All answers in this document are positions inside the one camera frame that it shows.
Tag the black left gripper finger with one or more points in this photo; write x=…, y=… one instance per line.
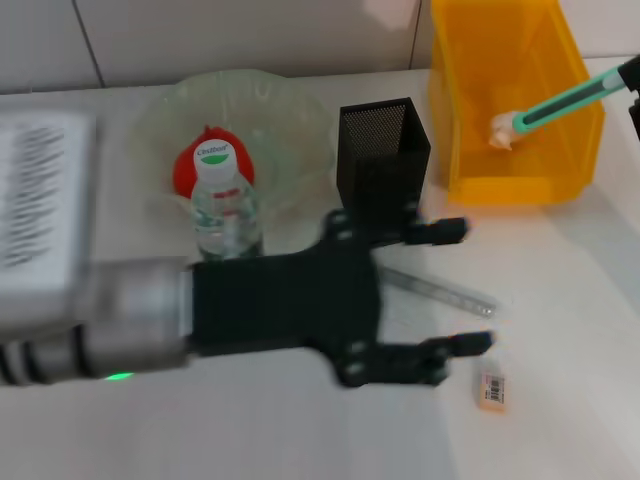
x=440, y=231
x=470, y=342

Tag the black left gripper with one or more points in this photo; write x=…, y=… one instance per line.
x=285, y=305

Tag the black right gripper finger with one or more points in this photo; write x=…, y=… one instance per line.
x=631, y=72
x=636, y=120

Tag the clear green-label water bottle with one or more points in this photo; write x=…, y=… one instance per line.
x=225, y=220

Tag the white paper ball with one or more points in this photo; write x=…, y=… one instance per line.
x=502, y=132

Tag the orange toy fruit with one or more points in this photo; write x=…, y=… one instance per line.
x=184, y=172

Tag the silver marker pen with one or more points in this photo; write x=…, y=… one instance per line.
x=450, y=295

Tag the beige eraser with barcode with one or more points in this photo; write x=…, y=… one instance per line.
x=492, y=392

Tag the black mesh pen holder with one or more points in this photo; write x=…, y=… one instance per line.
x=380, y=165

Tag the green glass fruit plate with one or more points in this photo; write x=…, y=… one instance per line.
x=290, y=125

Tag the yellow plastic bin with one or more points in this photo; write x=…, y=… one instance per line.
x=550, y=165

